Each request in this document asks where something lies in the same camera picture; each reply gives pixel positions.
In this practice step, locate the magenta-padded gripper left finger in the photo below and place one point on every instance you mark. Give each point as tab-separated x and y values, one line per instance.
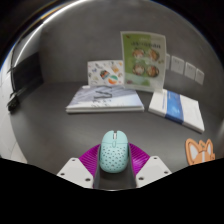
75	171

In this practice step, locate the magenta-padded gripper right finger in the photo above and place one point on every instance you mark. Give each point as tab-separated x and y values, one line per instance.
153	170

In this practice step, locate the mint green computer mouse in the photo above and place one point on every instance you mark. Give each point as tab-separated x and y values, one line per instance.
114	153

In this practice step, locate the orange dog-shaped mouse pad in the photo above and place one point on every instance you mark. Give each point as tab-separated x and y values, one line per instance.
199	152

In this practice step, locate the white book with blue stripe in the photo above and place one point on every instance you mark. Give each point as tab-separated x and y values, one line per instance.
178	108

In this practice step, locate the grey flat book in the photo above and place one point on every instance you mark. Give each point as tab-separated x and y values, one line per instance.
105	98

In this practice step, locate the white card with colourful prints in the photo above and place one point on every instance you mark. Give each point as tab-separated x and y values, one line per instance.
105	72

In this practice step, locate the black flat panel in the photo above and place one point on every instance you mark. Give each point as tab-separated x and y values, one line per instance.
28	75

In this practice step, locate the green printed standing sheet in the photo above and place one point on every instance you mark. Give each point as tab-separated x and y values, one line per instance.
143	60

